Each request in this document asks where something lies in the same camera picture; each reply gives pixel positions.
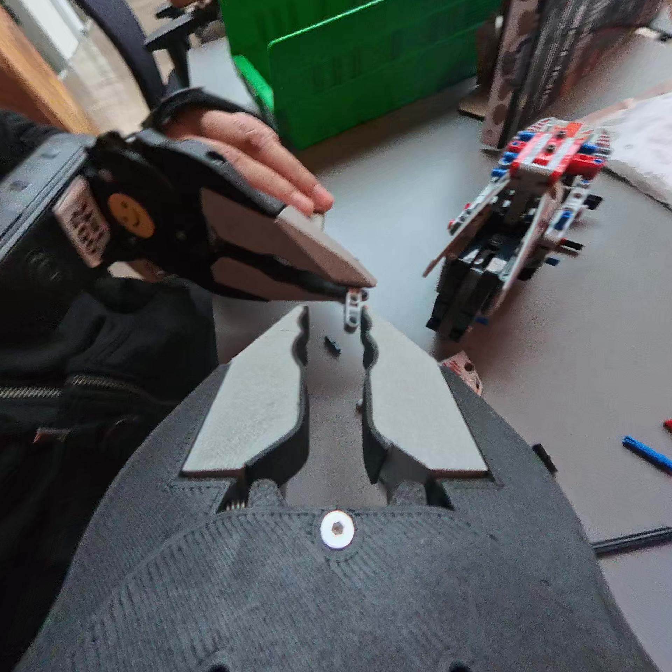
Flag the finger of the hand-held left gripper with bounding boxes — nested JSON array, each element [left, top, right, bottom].
[[201, 187, 379, 289], [211, 256, 363, 303]]

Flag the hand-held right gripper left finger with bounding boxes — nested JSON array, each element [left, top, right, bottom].
[[180, 306, 310, 488]]

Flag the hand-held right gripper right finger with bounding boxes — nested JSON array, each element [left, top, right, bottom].
[[360, 309, 490, 504]]

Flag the grey lego beam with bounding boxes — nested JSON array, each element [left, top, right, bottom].
[[343, 287, 369, 333]]

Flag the red grey lego vehicle model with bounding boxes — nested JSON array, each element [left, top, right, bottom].
[[423, 117, 614, 343]]

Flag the person's left forearm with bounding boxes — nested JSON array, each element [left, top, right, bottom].
[[0, 109, 64, 182]]

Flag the grey printed lego panel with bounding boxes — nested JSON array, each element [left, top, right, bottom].
[[438, 350, 483, 395]]

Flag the blue lego axle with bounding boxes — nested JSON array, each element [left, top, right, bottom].
[[623, 435, 672, 474]]

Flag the black lego axle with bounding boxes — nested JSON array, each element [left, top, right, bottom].
[[593, 527, 672, 555]]

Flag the black lego set box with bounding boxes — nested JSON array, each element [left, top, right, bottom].
[[458, 0, 663, 151]]

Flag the person's left hand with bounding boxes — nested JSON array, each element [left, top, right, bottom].
[[167, 107, 335, 216]]

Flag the black office chair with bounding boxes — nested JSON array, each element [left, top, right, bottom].
[[73, 0, 221, 108]]

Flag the black zip jacket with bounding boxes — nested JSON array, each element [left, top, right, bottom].
[[0, 262, 218, 667]]

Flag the green plastic bin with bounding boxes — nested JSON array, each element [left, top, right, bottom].
[[219, 0, 506, 151]]

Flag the printed paper bag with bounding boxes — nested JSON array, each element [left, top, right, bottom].
[[577, 93, 672, 212]]

